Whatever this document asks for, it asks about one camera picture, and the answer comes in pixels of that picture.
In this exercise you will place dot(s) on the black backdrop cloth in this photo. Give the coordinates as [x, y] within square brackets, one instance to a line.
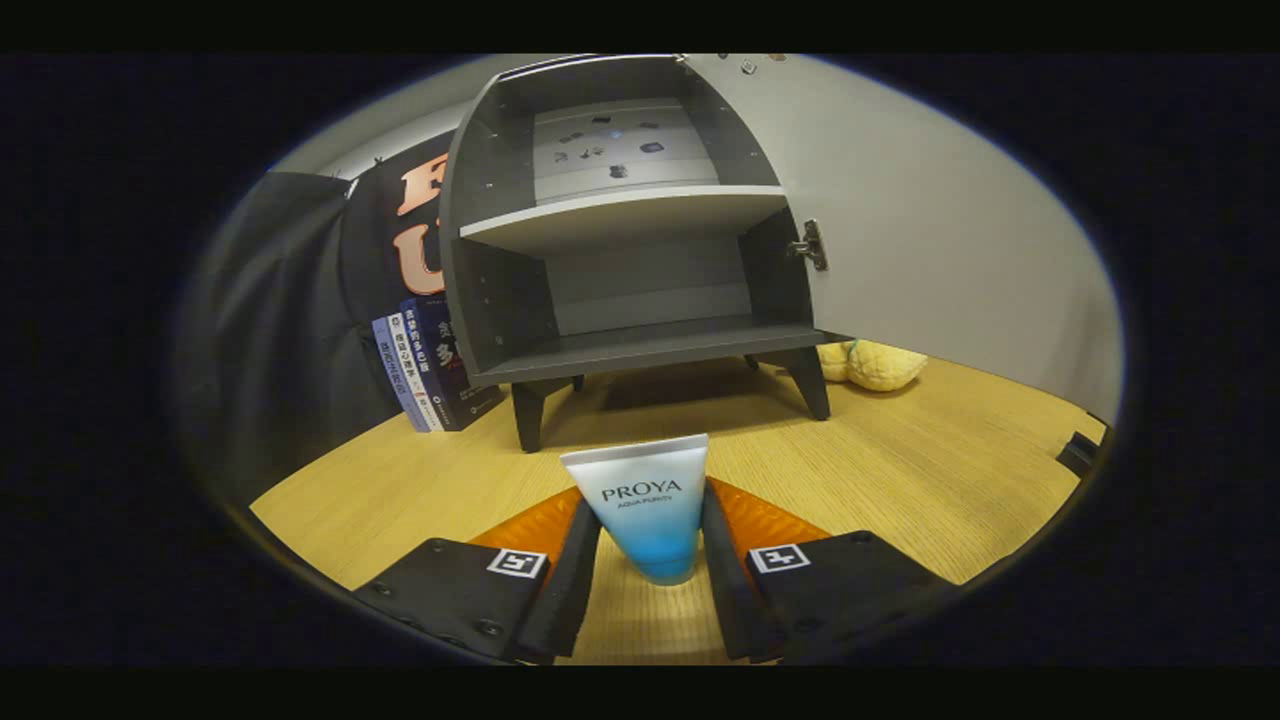
[280, 320]

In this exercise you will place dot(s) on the blue white cosmetic tube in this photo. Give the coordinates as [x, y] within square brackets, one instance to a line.
[640, 520]

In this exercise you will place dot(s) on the dark navy book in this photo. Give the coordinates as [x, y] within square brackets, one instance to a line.
[450, 370]

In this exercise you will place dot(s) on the light blue book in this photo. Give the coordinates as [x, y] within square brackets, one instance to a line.
[393, 370]

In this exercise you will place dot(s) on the yellow plush toy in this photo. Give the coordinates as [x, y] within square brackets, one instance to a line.
[880, 365]

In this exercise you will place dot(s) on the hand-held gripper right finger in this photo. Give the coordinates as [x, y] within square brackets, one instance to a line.
[730, 590]

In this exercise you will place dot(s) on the metal door hinge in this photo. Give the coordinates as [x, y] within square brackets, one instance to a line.
[812, 245]

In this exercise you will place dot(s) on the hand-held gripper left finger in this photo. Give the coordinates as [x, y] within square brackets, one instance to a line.
[565, 590]

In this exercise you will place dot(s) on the grey cabinet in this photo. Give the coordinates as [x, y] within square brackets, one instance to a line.
[640, 345]

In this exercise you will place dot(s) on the light grey cabinet door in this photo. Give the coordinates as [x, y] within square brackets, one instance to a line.
[950, 230]

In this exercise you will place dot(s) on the small black object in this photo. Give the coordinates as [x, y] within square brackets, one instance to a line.
[1080, 453]

